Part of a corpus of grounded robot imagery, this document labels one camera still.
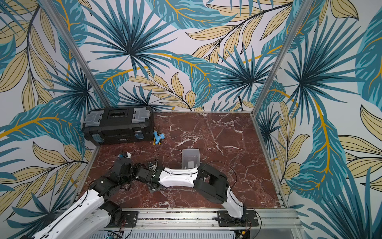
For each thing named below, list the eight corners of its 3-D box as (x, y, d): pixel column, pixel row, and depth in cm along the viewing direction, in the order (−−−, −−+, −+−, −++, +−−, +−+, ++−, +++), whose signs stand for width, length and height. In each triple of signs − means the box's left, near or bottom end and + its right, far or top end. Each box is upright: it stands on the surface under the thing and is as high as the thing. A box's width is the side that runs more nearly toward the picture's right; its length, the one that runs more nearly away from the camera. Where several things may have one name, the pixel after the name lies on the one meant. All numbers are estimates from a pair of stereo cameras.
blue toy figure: (153, 144, 103) (151, 140, 100) (154, 135, 108) (153, 131, 105) (164, 144, 103) (163, 140, 100) (165, 135, 108) (165, 131, 105)
